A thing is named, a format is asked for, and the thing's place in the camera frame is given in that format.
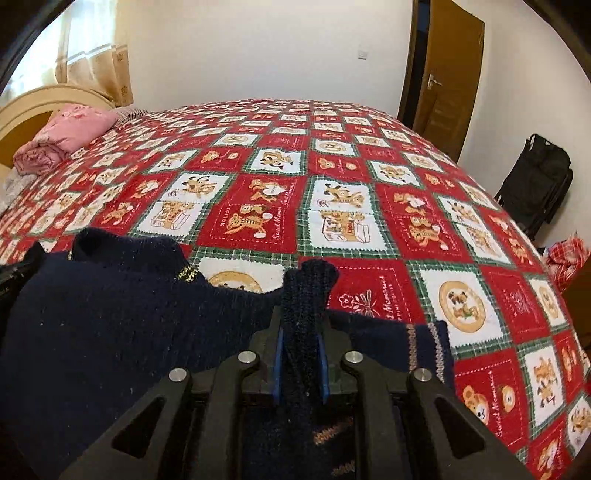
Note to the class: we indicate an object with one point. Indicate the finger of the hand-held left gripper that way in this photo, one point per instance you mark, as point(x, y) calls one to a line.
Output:
point(18, 277)

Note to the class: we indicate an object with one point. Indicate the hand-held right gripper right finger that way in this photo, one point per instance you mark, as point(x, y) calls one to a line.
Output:
point(323, 364)

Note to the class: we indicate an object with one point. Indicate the brown wooden door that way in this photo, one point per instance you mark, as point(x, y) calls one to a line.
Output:
point(452, 69)

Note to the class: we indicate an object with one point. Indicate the folded pink quilt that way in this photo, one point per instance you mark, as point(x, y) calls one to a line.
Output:
point(69, 129)

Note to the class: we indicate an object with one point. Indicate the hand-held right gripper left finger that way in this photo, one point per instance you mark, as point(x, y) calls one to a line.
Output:
point(277, 364)

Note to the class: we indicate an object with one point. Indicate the navy patterned knit sweater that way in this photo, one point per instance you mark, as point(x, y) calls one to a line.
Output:
point(115, 323)

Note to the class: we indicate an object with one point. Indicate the grey floral pillow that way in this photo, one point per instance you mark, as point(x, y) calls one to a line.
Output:
point(14, 189)

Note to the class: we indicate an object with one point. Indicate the brown wooden cabinet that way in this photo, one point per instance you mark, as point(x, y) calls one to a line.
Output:
point(582, 304)

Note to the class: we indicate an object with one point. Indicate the pink striped pillow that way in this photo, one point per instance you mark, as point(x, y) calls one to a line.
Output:
point(131, 113)

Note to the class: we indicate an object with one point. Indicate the cream wooden headboard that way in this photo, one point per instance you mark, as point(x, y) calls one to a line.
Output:
point(23, 115)

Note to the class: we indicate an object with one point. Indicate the beige patterned curtain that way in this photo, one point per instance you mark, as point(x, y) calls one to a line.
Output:
point(117, 69)

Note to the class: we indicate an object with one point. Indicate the red plaid cloth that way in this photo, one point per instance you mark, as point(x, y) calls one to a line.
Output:
point(568, 261)

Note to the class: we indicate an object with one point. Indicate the red printed bed blanket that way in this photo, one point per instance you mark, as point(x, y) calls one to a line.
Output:
point(351, 207)

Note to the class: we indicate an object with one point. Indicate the black luggage bag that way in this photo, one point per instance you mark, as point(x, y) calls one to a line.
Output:
point(540, 184)

